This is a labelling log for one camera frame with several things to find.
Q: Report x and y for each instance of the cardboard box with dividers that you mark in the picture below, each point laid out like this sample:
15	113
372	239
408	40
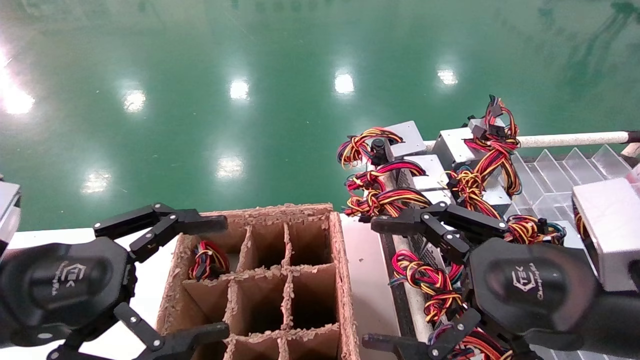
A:
260	280

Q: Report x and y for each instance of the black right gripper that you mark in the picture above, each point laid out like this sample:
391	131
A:
530	287

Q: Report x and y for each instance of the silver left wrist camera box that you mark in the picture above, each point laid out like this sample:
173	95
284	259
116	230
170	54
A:
7	205

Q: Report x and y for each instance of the clear plastic divided tray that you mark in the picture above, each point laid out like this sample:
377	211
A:
560	170

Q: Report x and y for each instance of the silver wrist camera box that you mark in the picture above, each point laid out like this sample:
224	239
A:
612	225
7	205

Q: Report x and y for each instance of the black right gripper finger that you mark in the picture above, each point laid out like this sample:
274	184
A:
390	346

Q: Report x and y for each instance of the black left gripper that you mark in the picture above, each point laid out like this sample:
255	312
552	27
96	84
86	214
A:
65	285

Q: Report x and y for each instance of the long white rod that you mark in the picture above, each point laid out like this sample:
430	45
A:
560	139

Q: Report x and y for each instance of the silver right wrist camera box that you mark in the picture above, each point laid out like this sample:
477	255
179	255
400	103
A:
612	225

